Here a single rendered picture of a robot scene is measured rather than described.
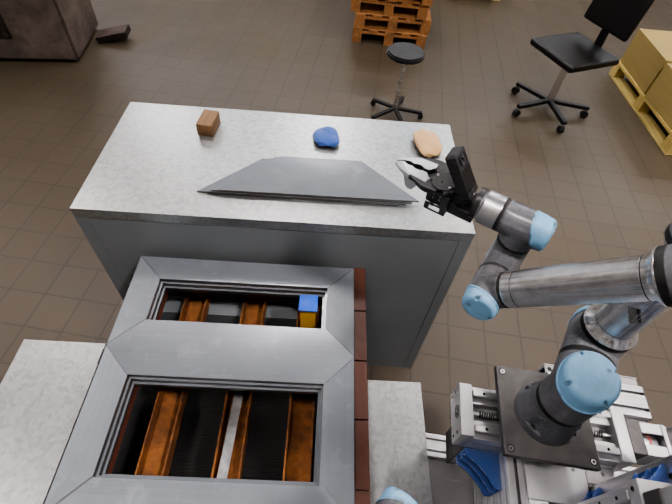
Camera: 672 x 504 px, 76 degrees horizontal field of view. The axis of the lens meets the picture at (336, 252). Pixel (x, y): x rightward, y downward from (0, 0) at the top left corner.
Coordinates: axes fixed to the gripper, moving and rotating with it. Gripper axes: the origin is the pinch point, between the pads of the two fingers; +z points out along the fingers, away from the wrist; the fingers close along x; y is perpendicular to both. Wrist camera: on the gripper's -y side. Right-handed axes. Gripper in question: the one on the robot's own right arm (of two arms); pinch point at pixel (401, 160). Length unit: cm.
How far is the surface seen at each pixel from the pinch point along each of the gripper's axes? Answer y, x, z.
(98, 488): 47, -93, 26
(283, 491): 51, -68, -11
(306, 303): 54, -22, 16
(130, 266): 65, -42, 82
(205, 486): 49, -78, 5
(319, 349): 55, -32, 4
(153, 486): 48, -85, 16
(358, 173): 42, 25, 26
